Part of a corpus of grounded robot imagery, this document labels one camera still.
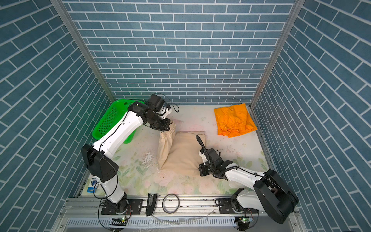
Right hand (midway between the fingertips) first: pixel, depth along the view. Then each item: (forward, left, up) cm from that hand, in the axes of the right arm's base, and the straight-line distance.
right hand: (197, 167), depth 87 cm
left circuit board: (-30, +38, -3) cm, 48 cm away
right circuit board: (-25, -25, -3) cm, 35 cm away
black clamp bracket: (-20, +23, +2) cm, 31 cm away
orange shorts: (+35, -24, +4) cm, 43 cm away
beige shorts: (+11, +13, -1) cm, 17 cm away
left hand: (+13, +17, +21) cm, 30 cm away
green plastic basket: (+33, +66, +6) cm, 74 cm away
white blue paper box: (-15, +58, +1) cm, 60 cm away
